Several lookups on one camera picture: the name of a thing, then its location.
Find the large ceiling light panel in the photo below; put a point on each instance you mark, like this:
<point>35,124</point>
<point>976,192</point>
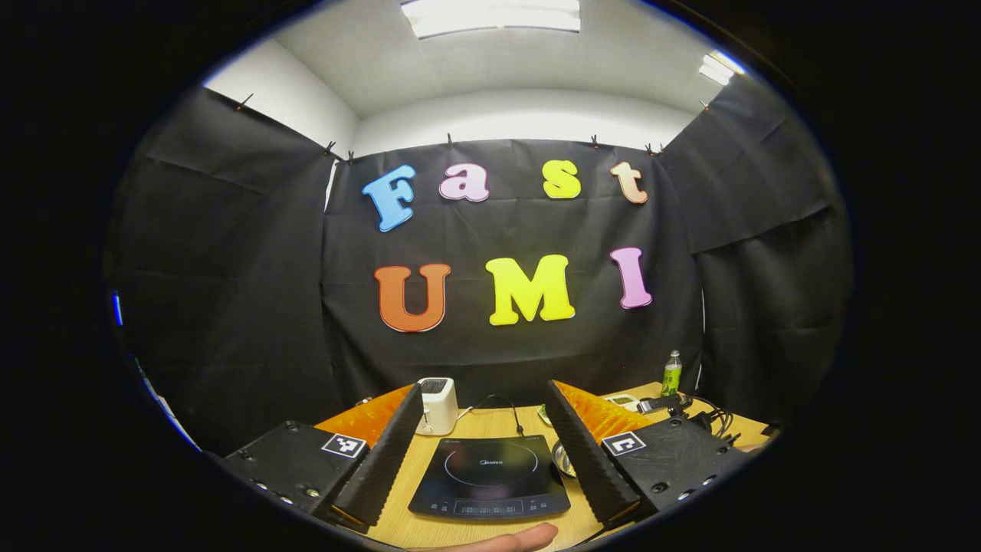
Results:
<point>490,15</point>

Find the steel pot with soybeans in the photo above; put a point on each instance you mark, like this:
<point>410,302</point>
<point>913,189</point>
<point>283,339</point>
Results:
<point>563,460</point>

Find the white toaster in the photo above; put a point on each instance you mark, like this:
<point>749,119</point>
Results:
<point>437,406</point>

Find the black backdrop cloth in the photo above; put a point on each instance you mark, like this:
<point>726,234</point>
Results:
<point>490,222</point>

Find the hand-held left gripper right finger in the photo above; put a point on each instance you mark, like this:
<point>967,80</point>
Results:
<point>586,460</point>

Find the black induction cooktop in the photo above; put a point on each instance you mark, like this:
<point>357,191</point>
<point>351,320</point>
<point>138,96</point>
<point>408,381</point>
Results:
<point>490,479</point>

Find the white divided bean tray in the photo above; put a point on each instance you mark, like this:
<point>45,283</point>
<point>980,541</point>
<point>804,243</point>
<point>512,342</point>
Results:
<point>622,400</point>

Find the small ceiling light panel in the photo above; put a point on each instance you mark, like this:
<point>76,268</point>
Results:
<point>719,69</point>

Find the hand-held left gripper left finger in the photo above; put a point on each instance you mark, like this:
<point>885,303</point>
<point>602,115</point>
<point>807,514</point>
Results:
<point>387,460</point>

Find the green drink bottle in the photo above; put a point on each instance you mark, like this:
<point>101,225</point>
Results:
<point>671,377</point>

